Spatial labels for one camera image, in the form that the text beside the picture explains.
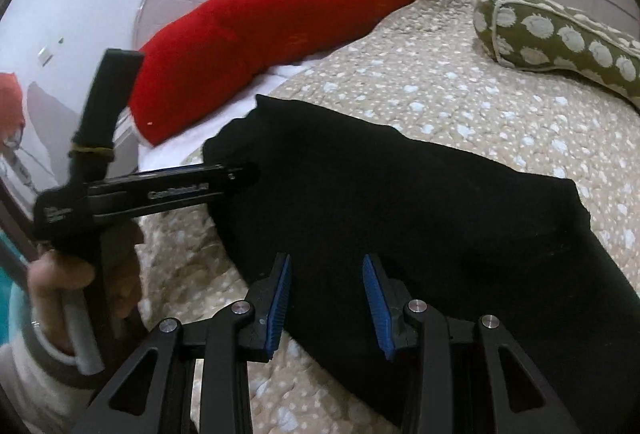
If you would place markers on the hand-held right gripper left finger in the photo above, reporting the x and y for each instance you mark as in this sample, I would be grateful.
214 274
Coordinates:
280 299

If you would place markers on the green white-spotted pillow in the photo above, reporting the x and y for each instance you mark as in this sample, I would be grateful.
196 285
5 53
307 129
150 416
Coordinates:
555 34

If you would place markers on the white wall socket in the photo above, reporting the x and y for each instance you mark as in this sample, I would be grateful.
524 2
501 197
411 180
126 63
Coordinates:
46 55

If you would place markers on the beige spotted bedspread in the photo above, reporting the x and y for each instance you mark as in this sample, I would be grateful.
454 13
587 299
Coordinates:
450 104

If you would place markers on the black pants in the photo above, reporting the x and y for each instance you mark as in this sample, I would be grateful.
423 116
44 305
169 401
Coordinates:
400 224

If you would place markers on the person's left forearm white sleeve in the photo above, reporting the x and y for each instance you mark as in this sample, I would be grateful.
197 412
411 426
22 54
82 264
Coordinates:
35 384

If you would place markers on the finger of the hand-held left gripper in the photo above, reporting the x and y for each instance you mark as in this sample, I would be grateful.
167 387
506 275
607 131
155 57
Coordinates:
200 184

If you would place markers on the red quilted blanket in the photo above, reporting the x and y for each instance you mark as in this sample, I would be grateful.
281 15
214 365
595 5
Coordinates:
300 19

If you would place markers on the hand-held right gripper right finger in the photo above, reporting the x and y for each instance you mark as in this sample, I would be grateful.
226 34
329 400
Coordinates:
376 299

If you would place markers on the person's left hand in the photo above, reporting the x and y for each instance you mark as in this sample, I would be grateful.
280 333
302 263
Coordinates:
55 299

